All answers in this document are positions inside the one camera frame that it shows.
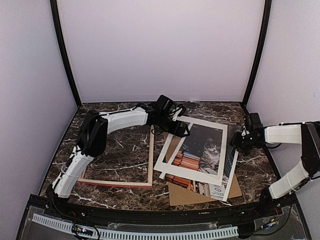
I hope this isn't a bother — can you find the left black corner post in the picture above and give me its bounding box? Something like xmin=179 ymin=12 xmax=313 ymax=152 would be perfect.
xmin=49 ymin=0 xmax=82 ymax=108

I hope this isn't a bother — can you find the brown cardboard backing board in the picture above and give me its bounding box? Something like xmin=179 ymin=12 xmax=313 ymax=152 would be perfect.
xmin=164 ymin=136 xmax=242 ymax=206

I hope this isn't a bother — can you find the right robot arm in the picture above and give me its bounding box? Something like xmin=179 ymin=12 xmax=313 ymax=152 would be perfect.
xmin=230 ymin=113 xmax=320 ymax=217

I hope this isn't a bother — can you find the pink wooden picture frame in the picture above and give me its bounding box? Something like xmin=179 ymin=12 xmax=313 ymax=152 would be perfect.
xmin=77 ymin=125 xmax=155 ymax=189

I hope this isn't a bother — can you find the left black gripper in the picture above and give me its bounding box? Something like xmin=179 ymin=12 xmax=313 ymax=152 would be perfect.
xmin=157 ymin=113 xmax=190 ymax=138

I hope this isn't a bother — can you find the right black corner post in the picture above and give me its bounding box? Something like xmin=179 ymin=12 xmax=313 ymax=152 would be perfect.
xmin=242 ymin=0 xmax=272 ymax=107

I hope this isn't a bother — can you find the black corner post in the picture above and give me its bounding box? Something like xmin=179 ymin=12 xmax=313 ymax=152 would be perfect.
xmin=242 ymin=0 xmax=272 ymax=107
xmin=49 ymin=0 xmax=82 ymax=108

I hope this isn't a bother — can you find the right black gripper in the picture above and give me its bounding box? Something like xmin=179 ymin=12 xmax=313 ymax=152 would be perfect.
xmin=228 ymin=131 xmax=259 ymax=155

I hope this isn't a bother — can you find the black front rail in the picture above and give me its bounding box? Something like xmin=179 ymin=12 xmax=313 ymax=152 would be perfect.
xmin=29 ymin=197 xmax=288 ymax=227

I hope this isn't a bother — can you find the white photo mat board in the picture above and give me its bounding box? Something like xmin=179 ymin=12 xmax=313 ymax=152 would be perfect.
xmin=153 ymin=116 xmax=228 ymax=186

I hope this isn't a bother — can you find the cat and books photo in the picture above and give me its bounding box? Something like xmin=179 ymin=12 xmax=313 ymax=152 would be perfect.
xmin=154 ymin=123 xmax=238 ymax=202

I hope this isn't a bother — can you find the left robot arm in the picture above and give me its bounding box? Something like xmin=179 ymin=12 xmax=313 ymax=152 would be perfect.
xmin=46 ymin=95 xmax=190 ymax=218

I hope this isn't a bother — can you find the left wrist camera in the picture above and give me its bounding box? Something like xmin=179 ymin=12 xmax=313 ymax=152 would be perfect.
xmin=169 ymin=102 xmax=186 ymax=121

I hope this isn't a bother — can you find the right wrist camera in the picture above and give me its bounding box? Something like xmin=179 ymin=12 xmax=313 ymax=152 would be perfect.
xmin=241 ymin=125 xmax=250 ymax=138

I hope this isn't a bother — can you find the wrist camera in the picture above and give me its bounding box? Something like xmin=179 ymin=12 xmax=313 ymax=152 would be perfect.
xmin=241 ymin=125 xmax=250 ymax=138
xmin=169 ymin=102 xmax=186 ymax=121

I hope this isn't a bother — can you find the white slotted cable duct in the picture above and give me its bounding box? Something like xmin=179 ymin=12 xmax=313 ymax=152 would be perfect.
xmin=31 ymin=213 xmax=239 ymax=240

